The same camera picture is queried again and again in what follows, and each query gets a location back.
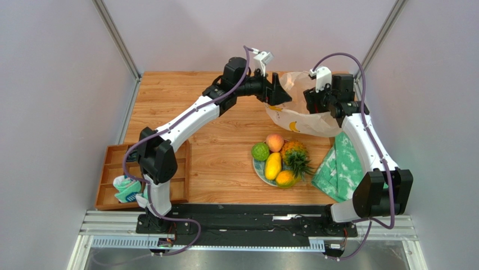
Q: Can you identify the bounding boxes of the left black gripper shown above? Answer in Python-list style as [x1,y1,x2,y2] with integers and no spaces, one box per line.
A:
[234,67,291,106]

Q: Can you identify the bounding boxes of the banana print plastic bag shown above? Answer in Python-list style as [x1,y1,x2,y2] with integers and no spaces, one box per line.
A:
[265,71,342,137]

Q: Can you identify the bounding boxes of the fake peach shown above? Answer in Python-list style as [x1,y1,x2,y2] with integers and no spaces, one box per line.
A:
[265,133,284,152]

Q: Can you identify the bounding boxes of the fake pineapple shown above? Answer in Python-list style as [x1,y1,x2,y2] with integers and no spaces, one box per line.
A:
[280,141,315,179]

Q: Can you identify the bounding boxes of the green bumpy fake fruit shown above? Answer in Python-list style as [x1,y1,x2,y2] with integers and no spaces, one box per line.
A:
[251,142,270,161]

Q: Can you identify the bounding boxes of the yellow fake fruit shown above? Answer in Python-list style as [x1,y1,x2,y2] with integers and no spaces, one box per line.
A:
[264,152,282,181]

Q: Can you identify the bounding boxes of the yellow green fake mango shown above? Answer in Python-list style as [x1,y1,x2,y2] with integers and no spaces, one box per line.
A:
[275,170,301,188]

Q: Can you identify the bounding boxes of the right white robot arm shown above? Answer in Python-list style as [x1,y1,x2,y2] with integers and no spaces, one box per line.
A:
[303,66,413,229]

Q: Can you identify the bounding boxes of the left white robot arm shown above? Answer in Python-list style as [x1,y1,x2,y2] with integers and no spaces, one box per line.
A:
[137,52,292,218]

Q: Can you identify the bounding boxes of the green white tie-dye cloth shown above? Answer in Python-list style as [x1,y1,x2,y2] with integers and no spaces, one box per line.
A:
[311,132,364,203]

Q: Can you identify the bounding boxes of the red and teal floral plate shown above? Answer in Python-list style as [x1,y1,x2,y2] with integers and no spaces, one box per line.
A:
[252,159,278,187]

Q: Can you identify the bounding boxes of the wooden compartment tray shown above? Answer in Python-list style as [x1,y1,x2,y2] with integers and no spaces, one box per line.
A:
[94,141,191,210]

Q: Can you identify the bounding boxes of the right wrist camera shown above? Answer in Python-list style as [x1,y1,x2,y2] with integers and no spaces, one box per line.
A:
[309,66,332,93]

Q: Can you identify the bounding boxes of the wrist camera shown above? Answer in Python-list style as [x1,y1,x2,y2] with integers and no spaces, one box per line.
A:
[309,66,332,93]
[251,48,274,77]

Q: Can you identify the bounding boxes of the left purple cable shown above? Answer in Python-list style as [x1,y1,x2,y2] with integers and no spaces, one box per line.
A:
[91,45,259,267]

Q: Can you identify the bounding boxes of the purple cable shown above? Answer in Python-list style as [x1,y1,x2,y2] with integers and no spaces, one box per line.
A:
[310,52,396,262]
[91,45,259,267]

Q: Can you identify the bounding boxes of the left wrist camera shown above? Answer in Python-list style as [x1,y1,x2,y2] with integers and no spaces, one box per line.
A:
[251,48,274,77]

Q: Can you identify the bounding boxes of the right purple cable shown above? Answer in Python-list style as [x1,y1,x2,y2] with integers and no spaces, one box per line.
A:
[310,52,396,262]

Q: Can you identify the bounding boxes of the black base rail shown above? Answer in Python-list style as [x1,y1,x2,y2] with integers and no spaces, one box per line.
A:
[135,204,358,248]

